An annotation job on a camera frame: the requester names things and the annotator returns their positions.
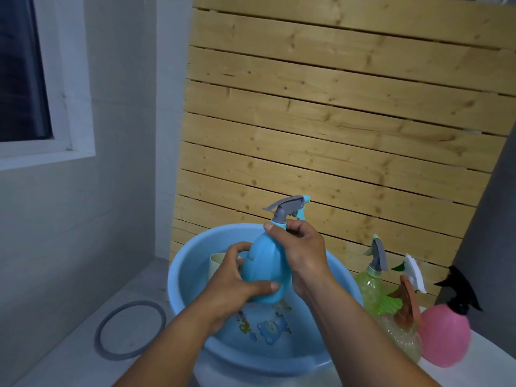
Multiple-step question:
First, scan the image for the person's left hand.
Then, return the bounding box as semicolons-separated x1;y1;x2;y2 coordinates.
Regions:
201;242;281;334

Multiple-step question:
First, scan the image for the person's right hand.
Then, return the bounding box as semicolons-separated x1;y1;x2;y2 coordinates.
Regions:
264;219;336;301

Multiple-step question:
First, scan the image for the blue spray bottle gray head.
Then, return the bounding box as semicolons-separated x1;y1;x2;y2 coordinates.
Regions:
241;195;311;305

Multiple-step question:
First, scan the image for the person's right forearm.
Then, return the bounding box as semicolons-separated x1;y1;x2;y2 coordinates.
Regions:
296;273;441;387

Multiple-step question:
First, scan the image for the person's left forearm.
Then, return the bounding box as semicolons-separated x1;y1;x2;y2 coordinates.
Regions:
114;292;231;387

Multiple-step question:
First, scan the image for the beige plastic cup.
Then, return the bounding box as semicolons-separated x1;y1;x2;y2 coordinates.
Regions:
209;252;245;279

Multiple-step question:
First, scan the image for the blue plastic basin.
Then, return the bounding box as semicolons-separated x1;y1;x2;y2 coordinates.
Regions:
167;223;364;378

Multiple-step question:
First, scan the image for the green spray bottle gray head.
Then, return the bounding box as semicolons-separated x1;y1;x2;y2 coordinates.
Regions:
354;234;404;319

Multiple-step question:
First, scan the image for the wooden slatted panel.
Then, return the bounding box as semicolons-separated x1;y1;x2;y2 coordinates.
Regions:
169;0;516;309

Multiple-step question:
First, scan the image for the clear spray bottle white head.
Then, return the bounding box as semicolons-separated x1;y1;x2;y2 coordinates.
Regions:
378;254;427;364

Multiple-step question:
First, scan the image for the pink spray bottle black head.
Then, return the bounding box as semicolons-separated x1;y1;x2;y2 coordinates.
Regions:
417;265;483;369

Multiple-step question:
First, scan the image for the white framed window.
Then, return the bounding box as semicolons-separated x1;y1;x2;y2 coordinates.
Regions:
0;0;97;171

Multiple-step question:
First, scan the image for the gray rubber ring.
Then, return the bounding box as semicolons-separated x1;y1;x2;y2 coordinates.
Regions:
94;300;167;361

